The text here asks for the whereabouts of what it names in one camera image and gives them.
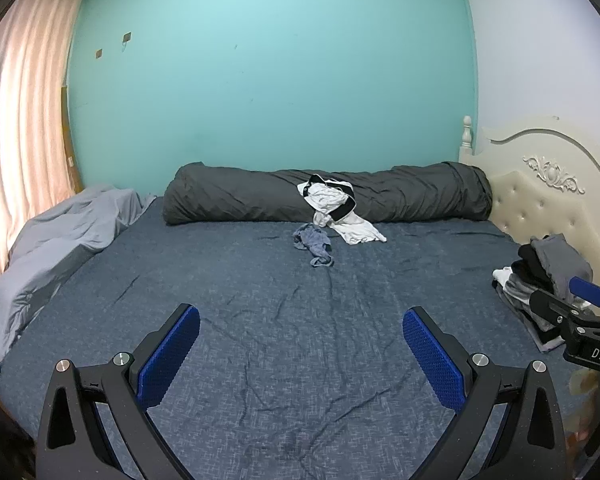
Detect blue plaid boxer shorts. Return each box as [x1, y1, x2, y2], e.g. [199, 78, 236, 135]
[293, 223, 334, 268]

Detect white and black garment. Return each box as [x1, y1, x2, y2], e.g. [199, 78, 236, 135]
[297, 174, 387, 246]

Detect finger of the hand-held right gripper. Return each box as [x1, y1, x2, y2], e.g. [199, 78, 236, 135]
[529, 287, 588, 333]
[569, 276, 600, 311]

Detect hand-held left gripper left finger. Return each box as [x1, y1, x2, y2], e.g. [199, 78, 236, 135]
[35, 303, 201, 480]

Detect pile of folded clothes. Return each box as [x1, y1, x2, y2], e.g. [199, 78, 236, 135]
[491, 233, 593, 353]

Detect pink curtain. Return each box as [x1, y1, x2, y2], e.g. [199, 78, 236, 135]
[0, 0, 88, 331]

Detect cream tufted headboard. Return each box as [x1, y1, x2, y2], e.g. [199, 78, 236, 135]
[459, 114, 600, 291]

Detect dark grey rolled duvet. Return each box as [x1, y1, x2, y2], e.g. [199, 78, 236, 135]
[162, 161, 494, 225]

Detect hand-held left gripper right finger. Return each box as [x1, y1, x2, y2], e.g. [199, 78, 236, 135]
[402, 306, 567, 480]

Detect light grey blanket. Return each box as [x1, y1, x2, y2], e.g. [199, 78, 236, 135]
[0, 185, 156, 361]

